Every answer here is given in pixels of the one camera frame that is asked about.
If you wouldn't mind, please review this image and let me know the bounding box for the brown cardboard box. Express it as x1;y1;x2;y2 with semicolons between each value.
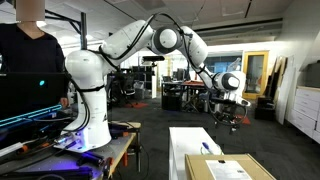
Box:
185;154;276;180

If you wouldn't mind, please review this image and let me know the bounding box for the white narrow table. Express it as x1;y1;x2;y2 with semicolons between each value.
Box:
169;127;217;180

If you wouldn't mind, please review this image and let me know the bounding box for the blue capped marker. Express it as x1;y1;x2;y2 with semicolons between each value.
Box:
202;142;213;154

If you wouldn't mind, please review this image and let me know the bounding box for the person in black shirt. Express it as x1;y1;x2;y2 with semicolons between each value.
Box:
0;0;70;108

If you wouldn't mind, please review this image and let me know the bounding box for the white paper label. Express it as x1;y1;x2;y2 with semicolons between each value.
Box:
206;160;252;180

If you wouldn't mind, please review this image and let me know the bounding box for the white drawer cabinet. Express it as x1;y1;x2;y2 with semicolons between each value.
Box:
289;86;320;143

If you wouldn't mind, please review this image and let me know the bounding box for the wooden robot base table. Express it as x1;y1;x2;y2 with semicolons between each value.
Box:
0;122;141;180

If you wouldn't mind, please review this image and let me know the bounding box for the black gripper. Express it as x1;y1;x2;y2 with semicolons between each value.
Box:
209;98;250;130

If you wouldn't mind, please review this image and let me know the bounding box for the black laptop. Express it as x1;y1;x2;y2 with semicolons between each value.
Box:
0;72;68;119

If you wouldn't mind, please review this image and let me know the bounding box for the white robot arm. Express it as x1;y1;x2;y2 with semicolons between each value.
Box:
58;20;250;153

